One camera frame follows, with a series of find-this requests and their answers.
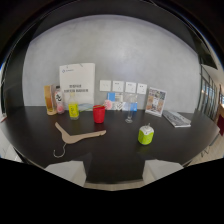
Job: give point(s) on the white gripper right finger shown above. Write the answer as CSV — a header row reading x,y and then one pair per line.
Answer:
x,y
159,168

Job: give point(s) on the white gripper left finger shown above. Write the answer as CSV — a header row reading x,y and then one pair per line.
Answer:
x,y
68,170

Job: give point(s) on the yellow liquid bottle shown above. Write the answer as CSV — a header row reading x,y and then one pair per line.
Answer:
x,y
73,108

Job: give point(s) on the pink label drink bottle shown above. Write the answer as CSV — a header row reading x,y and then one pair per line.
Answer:
x,y
59,100

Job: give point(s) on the wooden clothes hanger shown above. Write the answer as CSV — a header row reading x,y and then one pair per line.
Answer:
x,y
76,136

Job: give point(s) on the green and white container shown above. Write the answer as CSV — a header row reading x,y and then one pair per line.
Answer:
x,y
145,134

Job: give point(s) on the flat lying magazine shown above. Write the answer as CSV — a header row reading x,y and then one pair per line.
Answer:
x,y
176,119

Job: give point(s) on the red cup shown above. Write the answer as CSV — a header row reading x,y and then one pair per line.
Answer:
x,y
99,114

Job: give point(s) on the clear stemmed glass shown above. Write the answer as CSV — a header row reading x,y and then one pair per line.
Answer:
x,y
129,110

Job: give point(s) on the colourful standing brochure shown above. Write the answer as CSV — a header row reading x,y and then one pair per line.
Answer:
x,y
155,101

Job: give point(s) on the blue clear packet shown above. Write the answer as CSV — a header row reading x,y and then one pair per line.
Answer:
x,y
132,106

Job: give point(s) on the blue and white card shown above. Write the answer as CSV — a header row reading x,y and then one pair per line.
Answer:
x,y
113,98

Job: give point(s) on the white paper bag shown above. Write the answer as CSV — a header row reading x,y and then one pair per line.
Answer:
x,y
77,83

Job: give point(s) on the white wall socket plate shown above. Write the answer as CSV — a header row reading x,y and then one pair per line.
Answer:
x,y
130,87
141,88
118,86
105,85

